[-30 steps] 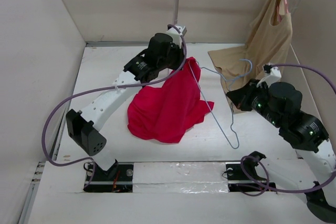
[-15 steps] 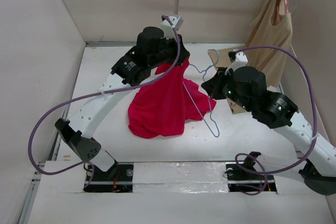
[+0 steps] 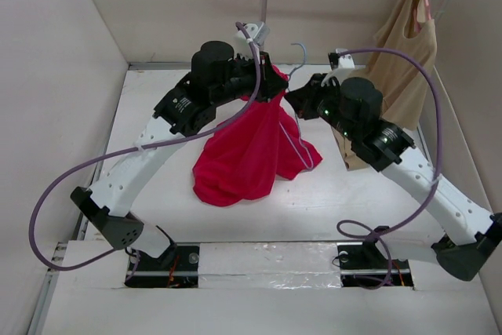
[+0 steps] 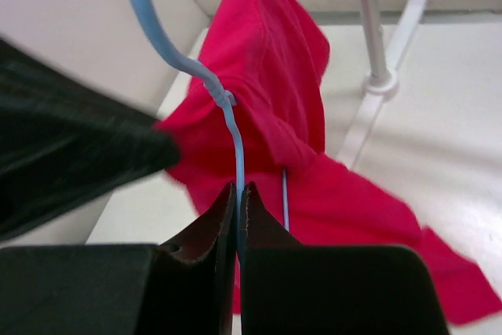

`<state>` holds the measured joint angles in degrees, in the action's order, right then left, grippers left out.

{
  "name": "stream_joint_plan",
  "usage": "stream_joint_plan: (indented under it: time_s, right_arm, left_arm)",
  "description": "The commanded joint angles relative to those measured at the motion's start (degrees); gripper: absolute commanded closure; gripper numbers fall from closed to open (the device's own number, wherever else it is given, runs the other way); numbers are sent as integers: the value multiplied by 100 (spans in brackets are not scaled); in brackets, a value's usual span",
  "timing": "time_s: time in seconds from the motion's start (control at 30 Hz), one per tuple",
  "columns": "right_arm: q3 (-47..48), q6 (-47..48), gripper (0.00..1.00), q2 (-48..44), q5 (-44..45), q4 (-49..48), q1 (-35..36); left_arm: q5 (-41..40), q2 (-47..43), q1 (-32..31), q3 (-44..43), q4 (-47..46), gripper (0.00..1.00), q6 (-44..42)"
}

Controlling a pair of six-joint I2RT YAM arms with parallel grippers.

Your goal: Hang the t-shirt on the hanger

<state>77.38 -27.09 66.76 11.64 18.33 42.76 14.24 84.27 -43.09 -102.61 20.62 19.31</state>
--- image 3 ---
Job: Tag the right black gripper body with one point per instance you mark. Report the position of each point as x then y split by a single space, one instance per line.
328 102

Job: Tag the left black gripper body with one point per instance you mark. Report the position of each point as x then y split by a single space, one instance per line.
241 84

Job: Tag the red t-shirt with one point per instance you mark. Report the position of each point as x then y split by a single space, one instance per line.
242 161

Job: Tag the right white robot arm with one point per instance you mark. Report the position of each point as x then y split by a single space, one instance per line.
471 233

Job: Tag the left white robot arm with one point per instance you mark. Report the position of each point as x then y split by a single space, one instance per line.
107 203

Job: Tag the pink hanger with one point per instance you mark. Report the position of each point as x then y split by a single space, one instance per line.
421 14

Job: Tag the beige tank top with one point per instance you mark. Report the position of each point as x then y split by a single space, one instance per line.
403 87

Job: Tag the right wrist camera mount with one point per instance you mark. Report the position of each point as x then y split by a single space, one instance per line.
341 64

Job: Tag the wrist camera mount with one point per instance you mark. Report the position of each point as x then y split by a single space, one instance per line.
341 64
258 32

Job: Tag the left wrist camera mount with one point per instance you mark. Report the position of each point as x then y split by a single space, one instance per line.
258 32

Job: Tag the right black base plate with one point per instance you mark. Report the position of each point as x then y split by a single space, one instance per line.
362 266

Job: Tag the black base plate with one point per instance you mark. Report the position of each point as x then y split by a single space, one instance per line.
362 266
181 272

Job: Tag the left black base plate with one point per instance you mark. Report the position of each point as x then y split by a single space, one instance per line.
181 272

